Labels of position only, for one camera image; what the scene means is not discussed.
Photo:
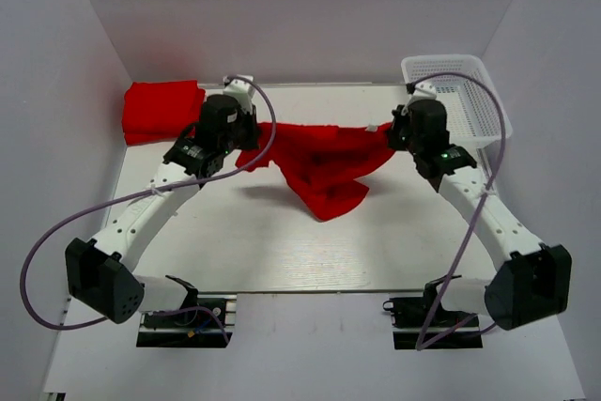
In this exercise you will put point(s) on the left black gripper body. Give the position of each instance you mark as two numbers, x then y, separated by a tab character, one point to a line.
242	136

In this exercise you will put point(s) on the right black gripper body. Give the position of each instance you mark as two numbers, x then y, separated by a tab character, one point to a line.
401	137

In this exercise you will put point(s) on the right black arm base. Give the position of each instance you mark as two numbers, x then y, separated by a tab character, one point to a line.
408	315

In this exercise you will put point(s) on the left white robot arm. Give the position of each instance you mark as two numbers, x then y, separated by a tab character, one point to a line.
100	270

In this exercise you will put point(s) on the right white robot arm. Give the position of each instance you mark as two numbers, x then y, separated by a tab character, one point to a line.
532	279

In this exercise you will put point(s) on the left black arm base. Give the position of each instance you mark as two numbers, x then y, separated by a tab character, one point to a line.
194	329

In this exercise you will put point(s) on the folded red t shirt stack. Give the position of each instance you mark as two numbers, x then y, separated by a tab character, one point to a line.
155	112

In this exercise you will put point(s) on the white plastic basket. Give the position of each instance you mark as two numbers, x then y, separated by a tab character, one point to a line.
472	118

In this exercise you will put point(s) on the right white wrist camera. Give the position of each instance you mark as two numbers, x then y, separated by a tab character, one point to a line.
421	91

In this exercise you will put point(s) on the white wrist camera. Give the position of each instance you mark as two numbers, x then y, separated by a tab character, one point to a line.
239	89
421	91

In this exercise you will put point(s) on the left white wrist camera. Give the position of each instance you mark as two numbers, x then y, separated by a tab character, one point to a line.
239	89

